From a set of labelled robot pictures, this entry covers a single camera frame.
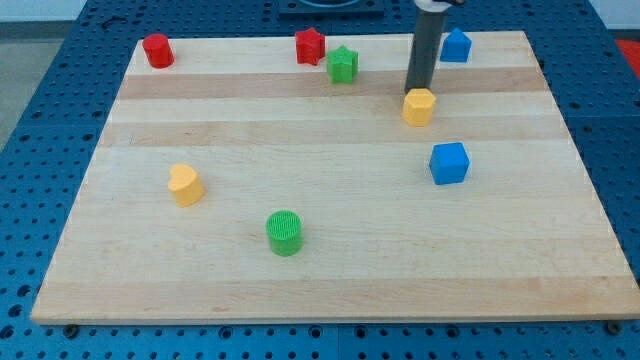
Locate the green star block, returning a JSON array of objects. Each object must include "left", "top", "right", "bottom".
[{"left": 327, "top": 45, "right": 359, "bottom": 83}]

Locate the yellow hexagon block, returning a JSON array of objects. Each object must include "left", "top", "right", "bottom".
[{"left": 401, "top": 88, "right": 437, "bottom": 127}]

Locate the green cylinder block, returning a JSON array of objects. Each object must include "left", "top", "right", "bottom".
[{"left": 265, "top": 210, "right": 303, "bottom": 257}]

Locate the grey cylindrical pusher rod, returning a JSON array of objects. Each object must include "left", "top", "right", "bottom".
[{"left": 404, "top": 0, "right": 466, "bottom": 93}]

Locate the blue cube block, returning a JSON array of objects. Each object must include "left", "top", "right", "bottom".
[{"left": 429, "top": 142, "right": 470, "bottom": 185}]

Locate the yellow heart block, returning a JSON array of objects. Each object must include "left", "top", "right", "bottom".
[{"left": 167, "top": 163, "right": 205, "bottom": 207}]

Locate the blue pentagon block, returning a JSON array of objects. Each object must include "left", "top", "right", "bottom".
[{"left": 440, "top": 28, "right": 472, "bottom": 63}]

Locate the wooden board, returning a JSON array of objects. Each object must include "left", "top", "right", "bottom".
[{"left": 31, "top": 31, "right": 639, "bottom": 325}]

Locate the red star block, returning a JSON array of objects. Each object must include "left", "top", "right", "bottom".
[{"left": 295, "top": 27, "right": 326, "bottom": 66}]

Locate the red cylinder block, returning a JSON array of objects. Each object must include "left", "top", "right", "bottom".
[{"left": 142, "top": 33, "right": 174, "bottom": 69}]

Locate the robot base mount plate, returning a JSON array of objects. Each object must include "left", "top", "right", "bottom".
[{"left": 277, "top": 0, "right": 385, "bottom": 19}]

